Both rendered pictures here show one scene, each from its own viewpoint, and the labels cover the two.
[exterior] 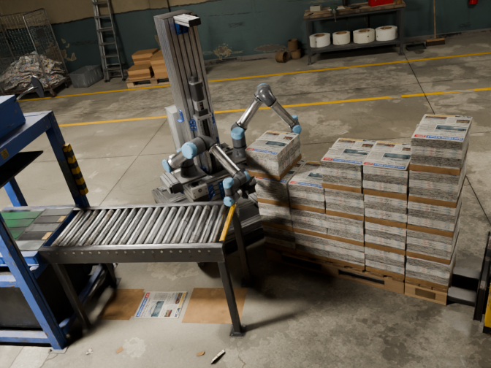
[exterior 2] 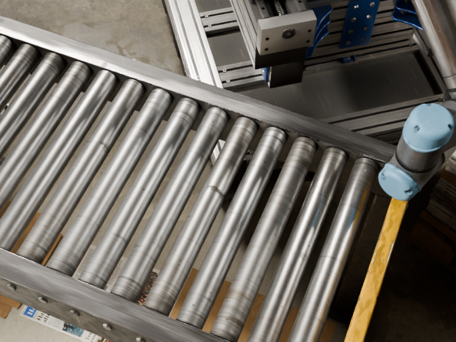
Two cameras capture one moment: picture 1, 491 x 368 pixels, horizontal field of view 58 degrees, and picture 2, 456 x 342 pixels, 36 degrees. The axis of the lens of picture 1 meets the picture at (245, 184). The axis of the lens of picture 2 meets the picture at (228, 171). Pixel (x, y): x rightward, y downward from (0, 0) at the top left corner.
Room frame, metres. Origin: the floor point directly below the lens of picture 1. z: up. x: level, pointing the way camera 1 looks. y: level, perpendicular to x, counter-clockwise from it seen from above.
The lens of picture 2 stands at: (1.99, 0.36, 1.95)
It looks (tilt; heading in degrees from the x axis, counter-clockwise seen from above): 58 degrees down; 8
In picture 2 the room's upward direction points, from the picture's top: 1 degrees clockwise
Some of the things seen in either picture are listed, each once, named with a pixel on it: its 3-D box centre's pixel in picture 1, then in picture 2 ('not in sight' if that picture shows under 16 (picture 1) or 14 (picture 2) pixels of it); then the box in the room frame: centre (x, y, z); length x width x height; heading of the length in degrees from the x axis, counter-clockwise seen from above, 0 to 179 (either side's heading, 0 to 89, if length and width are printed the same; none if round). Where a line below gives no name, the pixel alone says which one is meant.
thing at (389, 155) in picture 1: (390, 154); not in sight; (2.59, -0.99, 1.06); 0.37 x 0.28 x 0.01; 146
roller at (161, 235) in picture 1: (165, 226); (144, 188); (2.65, 0.61, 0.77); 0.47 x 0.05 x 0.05; 166
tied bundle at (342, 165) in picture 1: (349, 163); not in sight; (2.77, -0.76, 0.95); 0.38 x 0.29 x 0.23; 145
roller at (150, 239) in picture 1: (157, 226); (114, 178); (2.66, 0.68, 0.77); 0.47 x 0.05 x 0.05; 166
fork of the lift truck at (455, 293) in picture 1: (401, 282); not in sight; (2.43, -1.03, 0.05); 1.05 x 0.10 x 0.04; 55
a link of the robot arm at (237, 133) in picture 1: (238, 136); not in sight; (3.51, -0.01, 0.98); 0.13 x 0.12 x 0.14; 179
